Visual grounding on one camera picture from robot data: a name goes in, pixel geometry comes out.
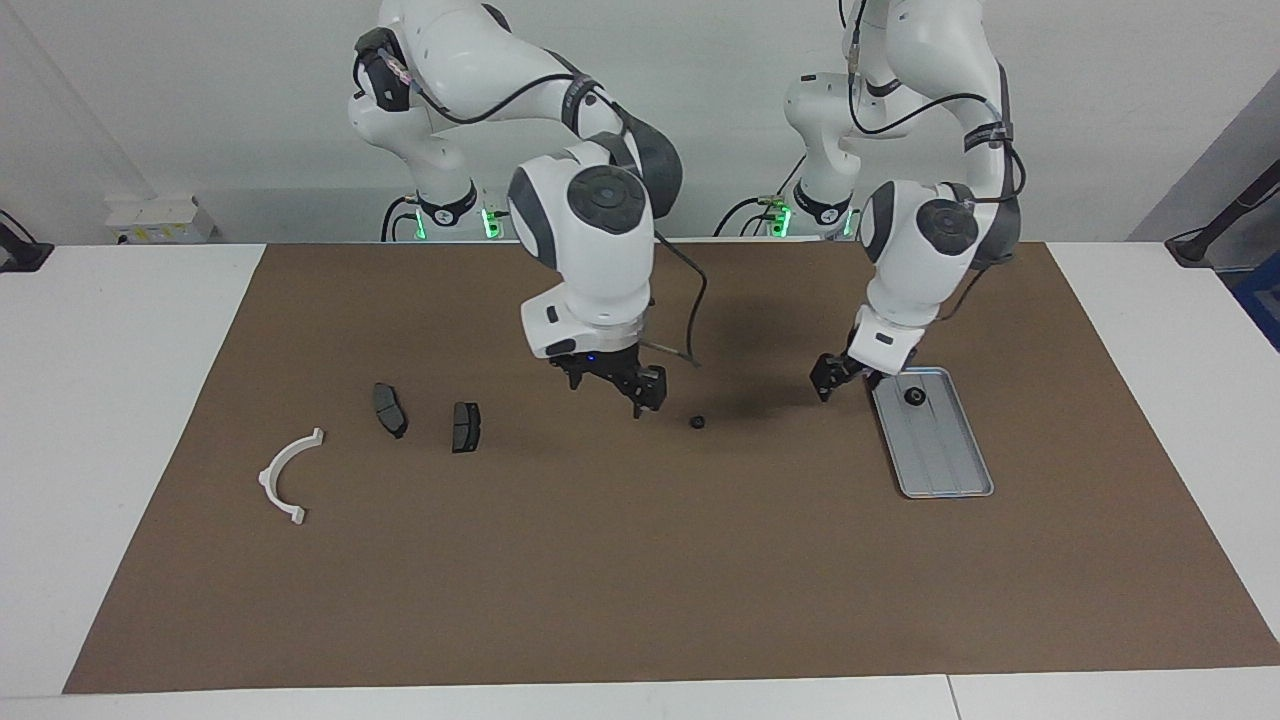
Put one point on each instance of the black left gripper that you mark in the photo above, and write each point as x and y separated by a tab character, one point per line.
855	368

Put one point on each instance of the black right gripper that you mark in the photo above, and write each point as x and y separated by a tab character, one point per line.
605	362

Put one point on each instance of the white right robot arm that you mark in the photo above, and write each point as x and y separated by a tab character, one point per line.
600	260

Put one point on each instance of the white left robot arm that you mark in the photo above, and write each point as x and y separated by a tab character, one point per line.
920	270

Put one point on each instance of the silver metal tray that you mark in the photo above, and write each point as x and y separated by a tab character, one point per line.
940	450

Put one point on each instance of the short grey brake pad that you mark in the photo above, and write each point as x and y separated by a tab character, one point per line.
465	428

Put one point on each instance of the brown table mat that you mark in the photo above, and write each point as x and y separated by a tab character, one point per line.
640	560

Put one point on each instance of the long grey brake pad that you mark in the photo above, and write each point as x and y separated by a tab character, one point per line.
390	410

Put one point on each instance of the white semicircular clamp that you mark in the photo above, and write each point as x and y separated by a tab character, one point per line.
267	480

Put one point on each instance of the blue box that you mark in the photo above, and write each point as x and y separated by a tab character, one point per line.
1262	300

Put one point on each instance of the white power box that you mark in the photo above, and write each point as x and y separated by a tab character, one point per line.
160	220

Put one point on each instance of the black table clamp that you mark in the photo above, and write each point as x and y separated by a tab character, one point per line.
22	250

